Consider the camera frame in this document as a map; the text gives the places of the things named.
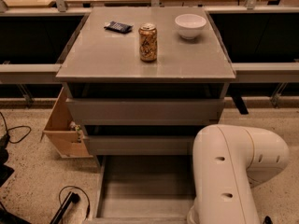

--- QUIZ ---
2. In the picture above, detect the grey bottom drawer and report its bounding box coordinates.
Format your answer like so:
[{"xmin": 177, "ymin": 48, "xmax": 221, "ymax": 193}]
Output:
[{"xmin": 84, "ymin": 155, "xmax": 195, "ymax": 224}]

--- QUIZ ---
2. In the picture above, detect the grey drawer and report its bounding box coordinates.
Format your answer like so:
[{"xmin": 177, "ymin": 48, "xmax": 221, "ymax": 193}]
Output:
[
  {"xmin": 66, "ymin": 98, "xmax": 224, "ymax": 126},
  {"xmin": 84, "ymin": 155, "xmax": 195, "ymax": 224},
  {"xmin": 84, "ymin": 136, "xmax": 194, "ymax": 155}
]

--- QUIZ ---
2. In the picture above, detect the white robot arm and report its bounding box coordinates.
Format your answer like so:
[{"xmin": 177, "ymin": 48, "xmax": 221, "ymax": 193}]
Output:
[{"xmin": 187, "ymin": 124, "xmax": 289, "ymax": 224}]

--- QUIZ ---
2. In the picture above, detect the grey drawer cabinet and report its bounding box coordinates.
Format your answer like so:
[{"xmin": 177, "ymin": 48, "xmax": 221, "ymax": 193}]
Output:
[{"xmin": 57, "ymin": 7, "xmax": 235, "ymax": 156}]

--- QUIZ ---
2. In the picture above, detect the grey middle drawer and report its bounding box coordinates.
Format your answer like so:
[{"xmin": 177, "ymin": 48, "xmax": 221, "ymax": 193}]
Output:
[{"xmin": 84, "ymin": 136, "xmax": 194, "ymax": 155}]

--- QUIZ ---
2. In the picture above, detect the grey top drawer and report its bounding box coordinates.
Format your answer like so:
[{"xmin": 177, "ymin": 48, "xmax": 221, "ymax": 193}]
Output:
[{"xmin": 66, "ymin": 98, "xmax": 224, "ymax": 126}]

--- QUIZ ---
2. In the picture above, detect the open cardboard box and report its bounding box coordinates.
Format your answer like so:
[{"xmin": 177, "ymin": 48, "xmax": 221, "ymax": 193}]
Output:
[{"xmin": 43, "ymin": 89, "xmax": 91, "ymax": 158}]

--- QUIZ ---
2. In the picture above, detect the gold patterned soda can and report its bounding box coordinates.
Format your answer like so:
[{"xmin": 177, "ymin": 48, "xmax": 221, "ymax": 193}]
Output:
[{"xmin": 138, "ymin": 23, "xmax": 158, "ymax": 62}]

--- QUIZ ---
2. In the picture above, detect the dark blue snack packet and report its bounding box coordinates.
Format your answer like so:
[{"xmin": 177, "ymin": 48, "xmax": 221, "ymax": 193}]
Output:
[{"xmin": 105, "ymin": 21, "xmax": 133, "ymax": 35}]

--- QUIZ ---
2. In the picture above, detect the white ceramic bowl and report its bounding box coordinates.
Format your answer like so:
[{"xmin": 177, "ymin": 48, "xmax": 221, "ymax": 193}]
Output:
[{"xmin": 175, "ymin": 14, "xmax": 206, "ymax": 39}]

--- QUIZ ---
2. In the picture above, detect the black bar tool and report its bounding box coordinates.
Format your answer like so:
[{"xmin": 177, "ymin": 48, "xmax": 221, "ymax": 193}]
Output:
[{"xmin": 50, "ymin": 191, "xmax": 79, "ymax": 224}]

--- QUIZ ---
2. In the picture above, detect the black thin cable loop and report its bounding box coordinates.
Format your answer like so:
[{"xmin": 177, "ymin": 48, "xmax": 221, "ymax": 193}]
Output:
[{"xmin": 57, "ymin": 185, "xmax": 92, "ymax": 224}]

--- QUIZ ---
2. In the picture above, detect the black cable loop left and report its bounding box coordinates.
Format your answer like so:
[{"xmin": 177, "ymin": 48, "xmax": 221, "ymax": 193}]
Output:
[{"xmin": 0, "ymin": 112, "xmax": 33, "ymax": 146}]

